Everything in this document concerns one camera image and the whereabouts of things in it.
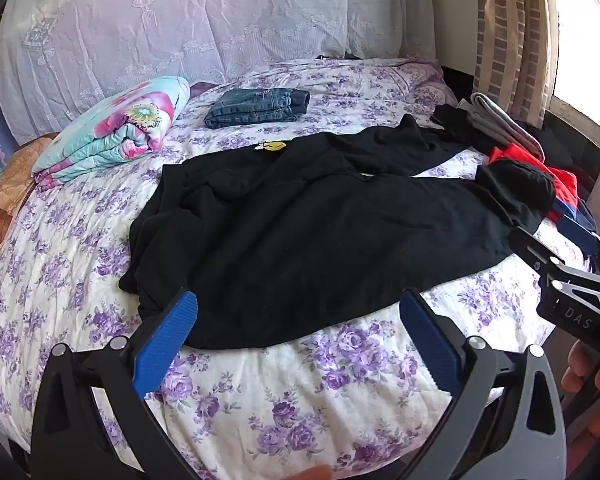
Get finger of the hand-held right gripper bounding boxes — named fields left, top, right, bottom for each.
left=509, top=226, right=581, bottom=291

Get folded floral blanket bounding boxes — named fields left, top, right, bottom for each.
left=31, top=76, right=192, bottom=191

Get beige patterned curtain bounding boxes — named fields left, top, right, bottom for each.
left=472, top=0, right=561, bottom=126

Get dark side furniture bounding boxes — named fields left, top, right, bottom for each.
left=540, top=110, right=600, bottom=201

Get person's right hand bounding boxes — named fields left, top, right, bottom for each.
left=560, top=339, right=600, bottom=461

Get person's left hand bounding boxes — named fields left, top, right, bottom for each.
left=279, top=465, right=333, bottom=480

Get white lace cover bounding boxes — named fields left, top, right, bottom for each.
left=0, top=0, right=436, bottom=136

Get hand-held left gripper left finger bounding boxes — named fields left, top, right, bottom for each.
left=31, top=290, right=201, bottom=480

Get navy blue garment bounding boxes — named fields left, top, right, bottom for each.
left=555, top=200, right=600, bottom=256

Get red garment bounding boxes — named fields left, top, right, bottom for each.
left=489, top=143, right=579, bottom=221

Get folded blue jeans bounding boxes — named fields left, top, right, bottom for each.
left=203, top=88, right=311, bottom=129

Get small black garment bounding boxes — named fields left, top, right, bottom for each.
left=430, top=104, right=477, bottom=143

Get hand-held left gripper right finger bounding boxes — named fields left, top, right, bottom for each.
left=400, top=287, right=567, bottom=480

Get black pants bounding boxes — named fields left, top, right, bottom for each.
left=119, top=114, right=558, bottom=350

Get folded grey cloth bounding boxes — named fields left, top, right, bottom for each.
left=457, top=92, right=546, bottom=158

